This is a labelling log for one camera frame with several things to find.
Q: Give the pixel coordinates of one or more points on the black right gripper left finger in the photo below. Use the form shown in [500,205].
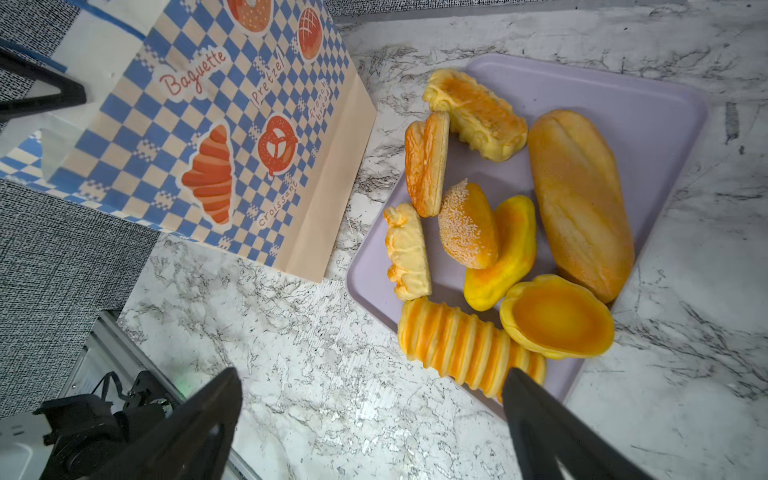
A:
[193,443]

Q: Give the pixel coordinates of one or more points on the yellow oval bun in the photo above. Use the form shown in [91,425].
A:
[516,223]

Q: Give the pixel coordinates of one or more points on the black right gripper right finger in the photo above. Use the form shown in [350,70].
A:
[549,440]

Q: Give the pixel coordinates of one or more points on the ridged spiral bread roll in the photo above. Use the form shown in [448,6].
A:
[472,352]

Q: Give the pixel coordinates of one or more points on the blue checkered paper bag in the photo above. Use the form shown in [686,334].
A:
[240,125]

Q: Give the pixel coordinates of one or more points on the sesame sugar bun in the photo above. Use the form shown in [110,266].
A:
[467,227]

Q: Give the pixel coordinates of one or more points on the round yellow tart bread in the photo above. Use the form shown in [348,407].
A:
[557,318]

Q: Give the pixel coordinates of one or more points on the long baguette loaf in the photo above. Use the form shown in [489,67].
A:
[581,204]

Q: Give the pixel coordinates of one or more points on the yellow glazed danish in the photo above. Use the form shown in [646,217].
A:
[483,120]

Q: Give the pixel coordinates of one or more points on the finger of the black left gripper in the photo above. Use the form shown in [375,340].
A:
[70,93]

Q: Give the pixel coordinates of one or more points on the pale braided pastry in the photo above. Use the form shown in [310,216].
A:
[406,249]

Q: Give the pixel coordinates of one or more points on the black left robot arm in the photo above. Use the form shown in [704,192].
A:
[108,404]

